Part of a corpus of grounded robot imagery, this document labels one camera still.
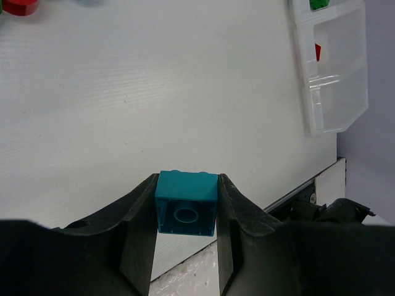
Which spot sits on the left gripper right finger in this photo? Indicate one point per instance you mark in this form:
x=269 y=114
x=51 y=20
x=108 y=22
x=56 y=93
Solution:
x=258 y=254

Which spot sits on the teal square lego brick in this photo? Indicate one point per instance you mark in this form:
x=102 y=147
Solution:
x=186 y=203

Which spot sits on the small red lego brick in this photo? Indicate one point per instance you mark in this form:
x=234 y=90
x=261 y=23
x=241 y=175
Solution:
x=318 y=50

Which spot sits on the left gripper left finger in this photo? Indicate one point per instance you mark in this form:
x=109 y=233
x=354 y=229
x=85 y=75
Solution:
x=109 y=252

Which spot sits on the clear plastic compartment tray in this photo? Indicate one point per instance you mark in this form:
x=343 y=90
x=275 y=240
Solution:
x=335 y=89

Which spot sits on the green square lego brick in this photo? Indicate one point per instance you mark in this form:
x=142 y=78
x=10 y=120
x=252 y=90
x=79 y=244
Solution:
x=318 y=4

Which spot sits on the red rounded lego brick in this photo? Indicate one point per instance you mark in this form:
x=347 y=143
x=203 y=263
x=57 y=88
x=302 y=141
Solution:
x=20 y=7

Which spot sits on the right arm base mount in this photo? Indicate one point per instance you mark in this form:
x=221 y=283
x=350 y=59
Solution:
x=339 y=211

